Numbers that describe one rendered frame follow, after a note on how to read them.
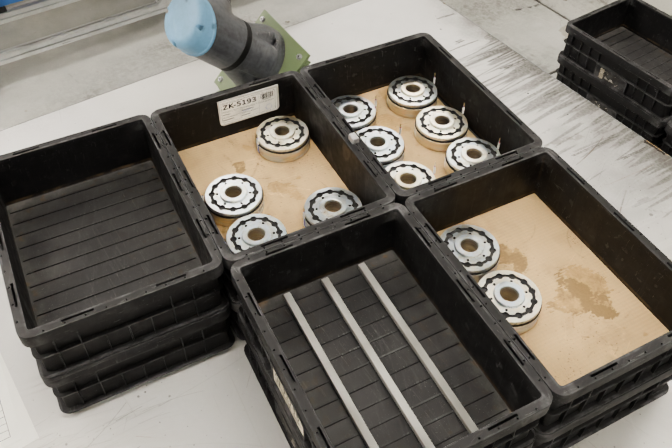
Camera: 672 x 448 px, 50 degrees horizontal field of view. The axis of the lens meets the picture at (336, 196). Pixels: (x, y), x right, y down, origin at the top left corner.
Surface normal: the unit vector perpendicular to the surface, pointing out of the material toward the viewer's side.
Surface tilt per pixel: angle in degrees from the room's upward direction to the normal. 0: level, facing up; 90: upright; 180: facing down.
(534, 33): 0
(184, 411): 0
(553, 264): 0
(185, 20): 50
